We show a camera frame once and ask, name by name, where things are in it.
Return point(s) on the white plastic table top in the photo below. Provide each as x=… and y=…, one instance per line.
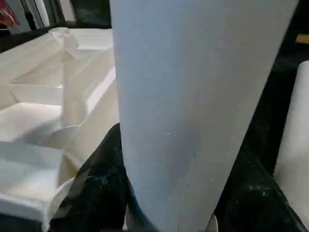
x=43, y=116

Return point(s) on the white plastic table leg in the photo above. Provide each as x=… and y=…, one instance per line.
x=193, y=106
x=297, y=154

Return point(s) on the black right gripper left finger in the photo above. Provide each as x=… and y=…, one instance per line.
x=99, y=193

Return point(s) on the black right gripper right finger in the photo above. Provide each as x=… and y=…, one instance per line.
x=256, y=203

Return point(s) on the black plastic mat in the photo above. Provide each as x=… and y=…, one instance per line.
x=279, y=92

